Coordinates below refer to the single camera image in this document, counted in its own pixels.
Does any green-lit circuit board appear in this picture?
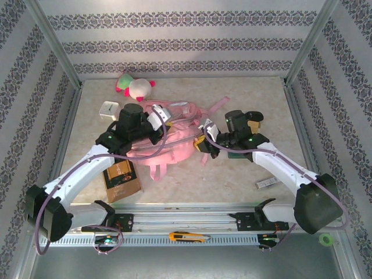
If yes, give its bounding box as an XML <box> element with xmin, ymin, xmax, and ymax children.
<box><xmin>259</xmin><ymin>234</ymin><xmax>280</xmax><ymax>244</ymax></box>
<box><xmin>94</xmin><ymin>235</ymin><xmax>120</xmax><ymax>246</ymax></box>

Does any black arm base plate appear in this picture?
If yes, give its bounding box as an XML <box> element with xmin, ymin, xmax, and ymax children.
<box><xmin>228</xmin><ymin>212</ymin><xmax>291</xmax><ymax>232</ymax></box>
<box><xmin>81</xmin><ymin>213</ymin><xmax>135</xmax><ymax>233</ymax></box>

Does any small clear stationery pack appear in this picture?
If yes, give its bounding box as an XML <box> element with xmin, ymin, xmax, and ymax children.
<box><xmin>255</xmin><ymin>177</ymin><xmax>278</xmax><ymax>189</ymax></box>

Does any wooden toy with black cap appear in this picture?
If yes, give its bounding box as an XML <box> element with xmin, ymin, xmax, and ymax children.
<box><xmin>246</xmin><ymin>120</ymin><xmax>261</xmax><ymax>135</ymax></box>

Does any aluminium table side rail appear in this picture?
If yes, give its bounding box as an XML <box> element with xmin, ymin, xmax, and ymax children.
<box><xmin>284</xmin><ymin>84</ymin><xmax>323</xmax><ymax>201</ymax></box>
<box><xmin>49</xmin><ymin>87</ymin><xmax>84</xmax><ymax>187</ymax></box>

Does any brown hardcover book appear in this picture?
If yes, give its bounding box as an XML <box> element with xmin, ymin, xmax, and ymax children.
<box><xmin>102</xmin><ymin>158</ymin><xmax>144</xmax><ymax>203</ymax></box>

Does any aluminium linear rail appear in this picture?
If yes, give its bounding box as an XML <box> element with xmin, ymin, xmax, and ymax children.
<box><xmin>69</xmin><ymin>202</ymin><xmax>341</xmax><ymax>233</ymax></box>

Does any slotted metal cable duct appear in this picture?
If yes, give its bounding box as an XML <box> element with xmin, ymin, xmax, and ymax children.
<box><xmin>38</xmin><ymin>234</ymin><xmax>259</xmax><ymax>248</ymax></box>

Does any black oval case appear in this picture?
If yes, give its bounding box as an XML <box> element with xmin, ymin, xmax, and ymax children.
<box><xmin>246</xmin><ymin>110</ymin><xmax>264</xmax><ymax>122</ymax></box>

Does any aluminium frame post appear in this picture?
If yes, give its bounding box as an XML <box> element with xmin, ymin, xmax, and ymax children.
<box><xmin>24</xmin><ymin>0</ymin><xmax>84</xmax><ymax>90</ymax></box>
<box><xmin>283</xmin><ymin>0</ymin><xmax>341</xmax><ymax>87</ymax></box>

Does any yellow utility knife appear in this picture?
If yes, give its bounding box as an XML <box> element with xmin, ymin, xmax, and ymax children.
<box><xmin>169</xmin><ymin>231</ymin><xmax>212</xmax><ymax>243</ymax></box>

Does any green tape roll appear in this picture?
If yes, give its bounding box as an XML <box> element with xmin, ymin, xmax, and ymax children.
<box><xmin>319</xmin><ymin>233</ymin><xmax>334</xmax><ymax>248</ymax></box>

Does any white square alarm clock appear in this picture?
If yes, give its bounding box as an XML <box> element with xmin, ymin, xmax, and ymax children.
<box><xmin>99</xmin><ymin>101</ymin><xmax>120</xmax><ymax>120</ymax></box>

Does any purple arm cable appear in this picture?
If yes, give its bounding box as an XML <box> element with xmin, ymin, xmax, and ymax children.
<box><xmin>203</xmin><ymin>121</ymin><xmax>351</xmax><ymax>251</ymax></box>
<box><xmin>34</xmin><ymin>108</ymin><xmax>172</xmax><ymax>256</ymax></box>

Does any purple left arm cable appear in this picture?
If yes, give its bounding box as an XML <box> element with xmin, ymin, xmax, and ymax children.
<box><xmin>34</xmin><ymin>108</ymin><xmax>172</xmax><ymax>256</ymax></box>

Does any pink backpack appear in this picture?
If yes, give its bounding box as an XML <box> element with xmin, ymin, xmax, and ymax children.
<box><xmin>127</xmin><ymin>97</ymin><xmax>230</xmax><ymax>183</ymax></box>

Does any white pink green plush toy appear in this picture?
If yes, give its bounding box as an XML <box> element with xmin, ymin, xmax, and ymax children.
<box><xmin>115</xmin><ymin>71</ymin><xmax>156</xmax><ymax>102</ymax></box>

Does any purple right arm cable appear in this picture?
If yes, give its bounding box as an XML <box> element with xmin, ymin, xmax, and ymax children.
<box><xmin>203</xmin><ymin>121</ymin><xmax>351</xmax><ymax>251</ymax></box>

